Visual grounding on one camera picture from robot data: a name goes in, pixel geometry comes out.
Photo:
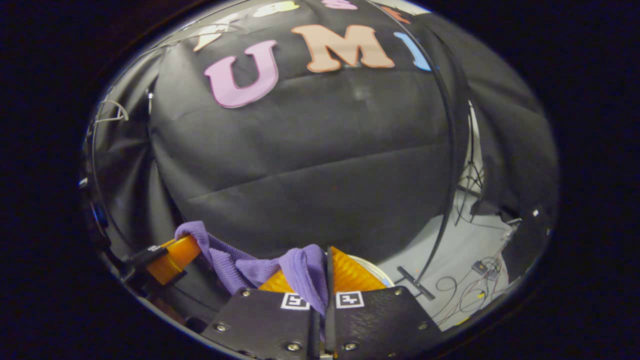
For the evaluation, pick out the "black tripod stand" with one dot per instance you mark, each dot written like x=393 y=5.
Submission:
x=470 y=180

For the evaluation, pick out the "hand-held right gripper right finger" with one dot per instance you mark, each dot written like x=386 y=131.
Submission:
x=331 y=325

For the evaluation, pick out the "small black box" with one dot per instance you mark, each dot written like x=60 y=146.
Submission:
x=480 y=267

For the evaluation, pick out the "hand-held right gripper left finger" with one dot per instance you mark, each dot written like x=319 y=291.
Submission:
x=270 y=325

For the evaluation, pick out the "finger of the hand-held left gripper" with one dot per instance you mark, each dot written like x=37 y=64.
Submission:
x=175 y=257

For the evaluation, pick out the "purple shirt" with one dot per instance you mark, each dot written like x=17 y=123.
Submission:
x=300 y=267

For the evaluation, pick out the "dark bulky object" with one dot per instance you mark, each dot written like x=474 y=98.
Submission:
x=527 y=240

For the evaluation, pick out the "black clothes rack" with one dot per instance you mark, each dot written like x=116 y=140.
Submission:
x=415 y=282

